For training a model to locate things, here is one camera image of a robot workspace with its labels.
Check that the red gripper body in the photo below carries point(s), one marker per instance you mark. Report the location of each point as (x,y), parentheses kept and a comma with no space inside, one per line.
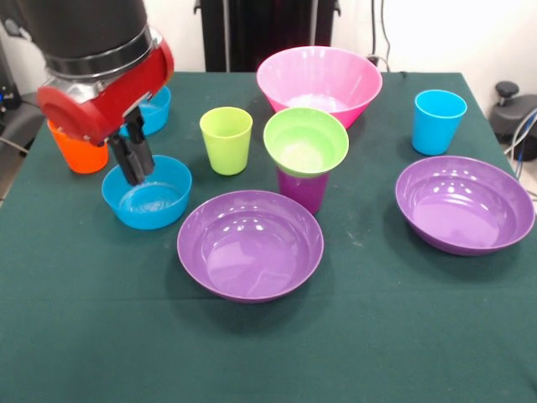
(113,105)

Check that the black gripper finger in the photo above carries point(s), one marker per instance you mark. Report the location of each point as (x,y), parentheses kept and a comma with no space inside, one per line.
(130,165)
(142,155)

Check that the purple bowl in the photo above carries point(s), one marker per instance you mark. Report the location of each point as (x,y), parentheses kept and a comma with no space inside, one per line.
(249,256)
(461,210)

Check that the green ribbed bowl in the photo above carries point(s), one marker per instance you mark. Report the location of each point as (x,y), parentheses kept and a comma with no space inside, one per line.
(306,142)

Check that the purple cup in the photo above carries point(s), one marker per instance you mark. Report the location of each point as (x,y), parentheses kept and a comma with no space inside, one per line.
(304,193)

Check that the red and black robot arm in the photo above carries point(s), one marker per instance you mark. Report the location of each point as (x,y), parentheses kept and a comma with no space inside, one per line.
(75,29)

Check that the blue bowl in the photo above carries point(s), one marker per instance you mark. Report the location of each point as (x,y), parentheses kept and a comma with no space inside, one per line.
(155,216)
(157,115)

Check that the orange cup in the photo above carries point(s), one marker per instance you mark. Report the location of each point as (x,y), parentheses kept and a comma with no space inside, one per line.
(81,159)

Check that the lime green cup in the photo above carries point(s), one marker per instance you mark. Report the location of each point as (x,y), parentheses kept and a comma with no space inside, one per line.
(226,153)

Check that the grey chair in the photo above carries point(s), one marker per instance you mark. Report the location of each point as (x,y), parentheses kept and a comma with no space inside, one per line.
(21,126)

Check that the black equipment box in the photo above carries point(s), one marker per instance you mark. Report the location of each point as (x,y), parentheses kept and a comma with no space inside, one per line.
(8,92)

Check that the large pink bowl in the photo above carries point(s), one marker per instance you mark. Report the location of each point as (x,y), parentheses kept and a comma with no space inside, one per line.
(293,71)

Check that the dark green tablecloth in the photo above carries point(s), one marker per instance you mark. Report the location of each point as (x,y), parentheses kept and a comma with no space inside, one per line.
(268,344)

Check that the blue cup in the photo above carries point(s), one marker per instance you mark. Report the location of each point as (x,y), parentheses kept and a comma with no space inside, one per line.
(436,130)

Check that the black knob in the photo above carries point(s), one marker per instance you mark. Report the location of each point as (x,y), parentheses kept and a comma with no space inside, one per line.
(507,89)

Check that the dark grey base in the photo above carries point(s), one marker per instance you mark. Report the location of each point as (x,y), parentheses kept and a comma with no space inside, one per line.
(514,119)

